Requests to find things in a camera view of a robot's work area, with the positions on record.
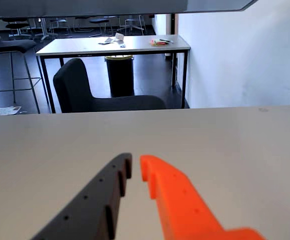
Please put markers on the black bin with yellow liner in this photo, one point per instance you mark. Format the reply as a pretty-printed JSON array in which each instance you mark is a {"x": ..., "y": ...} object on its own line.
[{"x": 121, "y": 77}]

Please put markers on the white folded paper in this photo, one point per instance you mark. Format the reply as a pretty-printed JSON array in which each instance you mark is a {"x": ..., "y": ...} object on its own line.
[{"x": 119, "y": 36}]

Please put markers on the black bar stool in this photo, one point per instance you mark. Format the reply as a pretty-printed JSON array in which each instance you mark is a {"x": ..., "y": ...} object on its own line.
[{"x": 5, "y": 45}]

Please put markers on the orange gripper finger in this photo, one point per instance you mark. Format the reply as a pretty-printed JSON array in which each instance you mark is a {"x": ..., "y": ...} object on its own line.
[{"x": 182, "y": 212}]

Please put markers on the paper sheet on floor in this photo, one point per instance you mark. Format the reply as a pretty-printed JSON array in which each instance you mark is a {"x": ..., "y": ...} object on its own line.
[{"x": 8, "y": 110}]

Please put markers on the white table with black frame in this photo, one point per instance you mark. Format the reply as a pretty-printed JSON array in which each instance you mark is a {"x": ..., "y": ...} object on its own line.
[{"x": 139, "y": 46}]

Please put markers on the grey papers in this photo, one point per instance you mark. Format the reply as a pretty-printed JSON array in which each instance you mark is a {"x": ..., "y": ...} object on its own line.
[{"x": 106, "y": 41}]

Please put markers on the dark grey panel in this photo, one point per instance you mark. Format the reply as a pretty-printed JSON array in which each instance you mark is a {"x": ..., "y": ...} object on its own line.
[{"x": 109, "y": 6}]

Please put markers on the orange and yellow sticky notes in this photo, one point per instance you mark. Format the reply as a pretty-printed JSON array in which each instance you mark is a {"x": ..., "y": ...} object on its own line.
[{"x": 158, "y": 43}]

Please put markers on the black round stool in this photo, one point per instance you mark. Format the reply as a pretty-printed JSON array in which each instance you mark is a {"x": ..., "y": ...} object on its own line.
[
  {"x": 17, "y": 25},
  {"x": 99, "y": 21}
]

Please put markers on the black upholstered chair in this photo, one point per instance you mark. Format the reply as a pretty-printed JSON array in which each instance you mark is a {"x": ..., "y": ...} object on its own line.
[{"x": 75, "y": 87}]

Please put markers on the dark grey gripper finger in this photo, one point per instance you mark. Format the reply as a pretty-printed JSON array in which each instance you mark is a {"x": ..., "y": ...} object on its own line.
[{"x": 94, "y": 200}]

